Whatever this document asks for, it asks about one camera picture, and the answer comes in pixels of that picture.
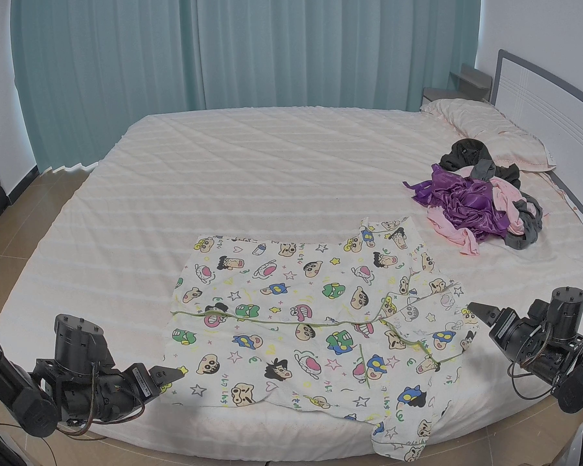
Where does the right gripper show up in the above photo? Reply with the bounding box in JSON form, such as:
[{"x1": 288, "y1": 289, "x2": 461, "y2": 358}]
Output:
[{"x1": 467, "y1": 301, "x2": 541, "y2": 363}]

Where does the white printed pyjama top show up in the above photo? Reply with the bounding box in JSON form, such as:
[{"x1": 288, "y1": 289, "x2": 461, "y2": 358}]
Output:
[{"x1": 163, "y1": 216, "x2": 480, "y2": 463}]

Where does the blue-green curtain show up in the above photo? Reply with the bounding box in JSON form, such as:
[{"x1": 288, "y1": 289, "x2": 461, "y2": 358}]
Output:
[
  {"x1": 11, "y1": 0, "x2": 210, "y2": 174},
  {"x1": 189, "y1": 0, "x2": 482, "y2": 113}
]

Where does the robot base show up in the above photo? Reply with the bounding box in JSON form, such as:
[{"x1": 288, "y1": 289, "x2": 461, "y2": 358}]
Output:
[{"x1": 566, "y1": 425, "x2": 583, "y2": 466}]

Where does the black garment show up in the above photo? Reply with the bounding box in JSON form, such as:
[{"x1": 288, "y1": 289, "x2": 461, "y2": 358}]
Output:
[{"x1": 440, "y1": 138, "x2": 490, "y2": 173}]

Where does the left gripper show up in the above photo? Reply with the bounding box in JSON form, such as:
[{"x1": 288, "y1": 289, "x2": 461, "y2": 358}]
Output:
[{"x1": 101, "y1": 363, "x2": 186, "y2": 414}]

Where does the purple satin garment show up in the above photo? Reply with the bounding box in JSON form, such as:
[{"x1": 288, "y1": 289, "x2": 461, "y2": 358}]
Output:
[{"x1": 402, "y1": 164, "x2": 509, "y2": 242}]

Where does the pink garment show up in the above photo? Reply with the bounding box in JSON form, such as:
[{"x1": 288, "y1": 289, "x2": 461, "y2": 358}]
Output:
[{"x1": 427, "y1": 165, "x2": 538, "y2": 256}]

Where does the grey bedside table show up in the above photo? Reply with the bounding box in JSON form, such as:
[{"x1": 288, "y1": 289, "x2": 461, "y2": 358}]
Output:
[{"x1": 422, "y1": 63, "x2": 494, "y2": 111}]

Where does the bed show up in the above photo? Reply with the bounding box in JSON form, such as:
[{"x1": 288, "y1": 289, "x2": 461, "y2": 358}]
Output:
[{"x1": 0, "y1": 49, "x2": 583, "y2": 456}]

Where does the cream pillow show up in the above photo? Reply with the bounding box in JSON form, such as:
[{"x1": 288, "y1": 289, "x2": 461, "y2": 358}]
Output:
[{"x1": 420, "y1": 97, "x2": 557, "y2": 173}]

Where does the dark grey garment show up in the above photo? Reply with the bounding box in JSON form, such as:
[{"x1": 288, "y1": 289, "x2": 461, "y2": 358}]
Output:
[{"x1": 469, "y1": 158, "x2": 545, "y2": 251}]

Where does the black cable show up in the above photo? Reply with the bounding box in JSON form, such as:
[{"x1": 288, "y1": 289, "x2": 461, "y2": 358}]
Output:
[{"x1": 509, "y1": 352, "x2": 562, "y2": 402}]

